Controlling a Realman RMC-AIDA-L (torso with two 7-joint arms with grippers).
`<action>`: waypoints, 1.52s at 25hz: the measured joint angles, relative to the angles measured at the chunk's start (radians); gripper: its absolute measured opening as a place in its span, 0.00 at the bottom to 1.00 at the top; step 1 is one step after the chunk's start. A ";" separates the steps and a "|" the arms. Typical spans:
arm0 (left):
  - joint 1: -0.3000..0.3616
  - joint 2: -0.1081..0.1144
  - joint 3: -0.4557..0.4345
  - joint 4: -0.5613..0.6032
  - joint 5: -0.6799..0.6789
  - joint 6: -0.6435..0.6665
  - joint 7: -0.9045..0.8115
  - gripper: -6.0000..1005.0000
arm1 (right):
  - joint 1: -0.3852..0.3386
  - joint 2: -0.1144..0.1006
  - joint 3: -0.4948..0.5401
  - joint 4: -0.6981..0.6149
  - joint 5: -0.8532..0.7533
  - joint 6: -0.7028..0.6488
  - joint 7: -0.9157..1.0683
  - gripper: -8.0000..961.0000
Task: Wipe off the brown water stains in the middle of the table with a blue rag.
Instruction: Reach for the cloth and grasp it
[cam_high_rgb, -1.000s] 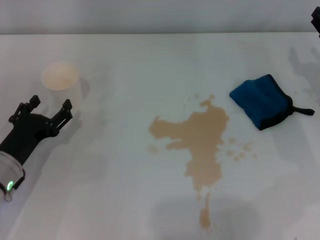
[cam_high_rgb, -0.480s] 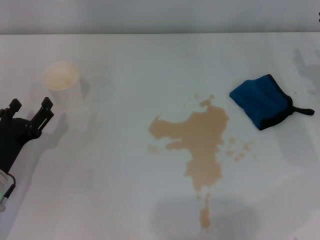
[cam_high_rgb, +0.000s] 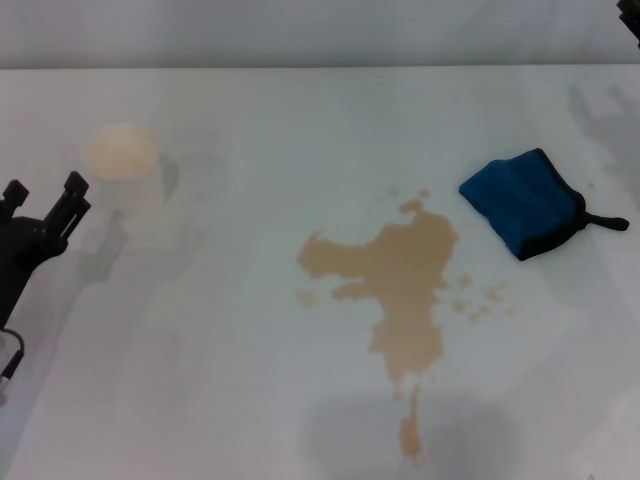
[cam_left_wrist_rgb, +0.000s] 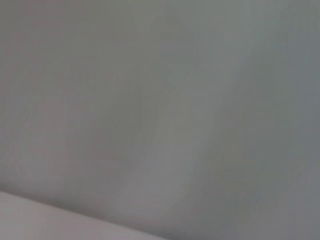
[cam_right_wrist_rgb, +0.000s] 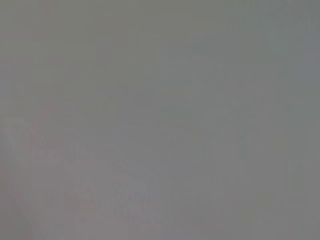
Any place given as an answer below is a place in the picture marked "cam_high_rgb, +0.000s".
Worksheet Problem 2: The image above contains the white paper cup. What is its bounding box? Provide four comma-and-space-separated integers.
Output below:
82, 122, 167, 212

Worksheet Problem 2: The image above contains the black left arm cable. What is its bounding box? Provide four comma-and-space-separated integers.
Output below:
0, 326, 27, 382

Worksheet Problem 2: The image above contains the blue rag with black edge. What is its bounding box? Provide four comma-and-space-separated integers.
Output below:
458, 147, 630, 263

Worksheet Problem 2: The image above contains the brown water stain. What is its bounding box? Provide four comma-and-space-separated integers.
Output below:
294, 185, 516, 459

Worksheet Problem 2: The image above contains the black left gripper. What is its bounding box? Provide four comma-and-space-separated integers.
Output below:
0, 170, 93, 329

